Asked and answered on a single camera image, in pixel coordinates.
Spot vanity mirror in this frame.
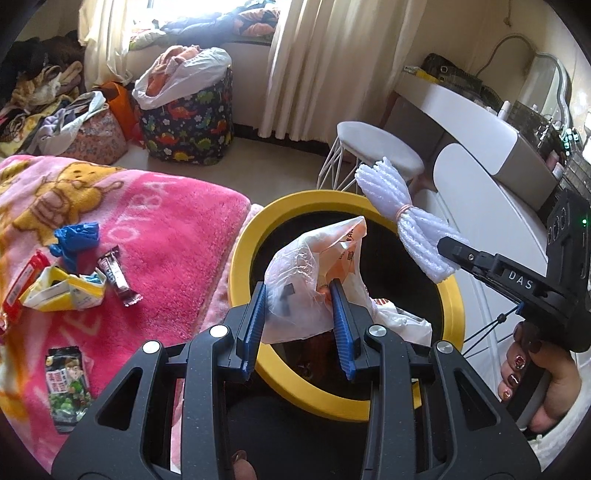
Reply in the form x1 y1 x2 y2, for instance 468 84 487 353
507 52 574 131

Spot red snack wrapper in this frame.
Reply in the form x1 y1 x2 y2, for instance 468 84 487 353
0 255 52 325

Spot large white plastic bag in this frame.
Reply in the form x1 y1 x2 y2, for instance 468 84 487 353
132 45 232 110

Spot pink cartoon bear blanket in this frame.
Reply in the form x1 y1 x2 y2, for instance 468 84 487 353
0 154 253 464

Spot green black snack packet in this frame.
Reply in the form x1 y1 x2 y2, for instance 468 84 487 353
45 346 96 435

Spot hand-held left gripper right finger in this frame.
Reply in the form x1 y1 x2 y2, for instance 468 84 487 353
328 279 540 480

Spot white wire-leg stool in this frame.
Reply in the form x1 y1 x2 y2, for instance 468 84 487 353
318 120 426 191

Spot white rounded cabinet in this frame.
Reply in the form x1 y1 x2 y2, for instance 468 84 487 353
418 143 556 361

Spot floral fabric bag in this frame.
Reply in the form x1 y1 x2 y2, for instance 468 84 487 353
68 107 129 163

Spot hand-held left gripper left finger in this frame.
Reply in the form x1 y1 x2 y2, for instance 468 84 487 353
53 281 269 480

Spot black glitter organiser box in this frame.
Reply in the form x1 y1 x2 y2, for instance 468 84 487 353
508 100 570 160

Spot cream curtain narrow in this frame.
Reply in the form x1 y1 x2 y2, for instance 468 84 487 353
78 0 154 92

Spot crushed yellow white carton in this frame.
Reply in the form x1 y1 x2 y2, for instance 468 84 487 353
20 265 108 311

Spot person's right hand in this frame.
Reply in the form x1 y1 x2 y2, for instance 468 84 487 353
500 320 583 435

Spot dinosaur print laundry basket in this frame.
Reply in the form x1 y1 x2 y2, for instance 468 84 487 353
138 68 235 165

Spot cream curtain wide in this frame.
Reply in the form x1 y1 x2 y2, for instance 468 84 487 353
257 0 428 145

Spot black cable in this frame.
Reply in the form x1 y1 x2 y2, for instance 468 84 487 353
461 308 523 357

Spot white foam net sleeve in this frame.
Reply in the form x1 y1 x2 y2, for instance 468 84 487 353
355 156 472 283

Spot brown snack wrapper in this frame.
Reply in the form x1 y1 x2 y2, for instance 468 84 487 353
96 246 142 306

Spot dark bag on desk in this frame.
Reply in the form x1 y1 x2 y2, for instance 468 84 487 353
421 52 482 87

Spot orange pink clothes bundle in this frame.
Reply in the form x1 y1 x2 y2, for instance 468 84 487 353
154 45 204 75

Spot yellow-rimmed black trash bin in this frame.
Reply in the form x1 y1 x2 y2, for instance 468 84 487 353
228 189 465 424

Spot clothes pile on bed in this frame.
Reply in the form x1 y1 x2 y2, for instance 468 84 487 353
0 31 94 158

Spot white grey cloth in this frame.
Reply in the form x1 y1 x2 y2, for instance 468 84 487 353
36 91 108 155

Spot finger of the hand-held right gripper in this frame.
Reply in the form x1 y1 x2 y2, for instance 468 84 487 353
438 235 502 283

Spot orange bag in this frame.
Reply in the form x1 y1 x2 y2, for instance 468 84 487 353
101 82 140 145

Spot grey wall cable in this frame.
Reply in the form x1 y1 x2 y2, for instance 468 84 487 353
475 34 537 78

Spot clothes pile on windowsill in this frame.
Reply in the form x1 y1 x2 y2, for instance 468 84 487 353
133 0 283 48

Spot person's left hand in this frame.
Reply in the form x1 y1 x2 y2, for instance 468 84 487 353
230 451 258 480

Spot white vanity desk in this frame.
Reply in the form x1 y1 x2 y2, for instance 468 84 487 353
392 71 560 209

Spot blue plastic glove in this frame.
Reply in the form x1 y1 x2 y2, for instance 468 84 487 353
52 222 101 260

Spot yellow item on desk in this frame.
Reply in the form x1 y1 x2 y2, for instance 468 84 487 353
403 66 437 83

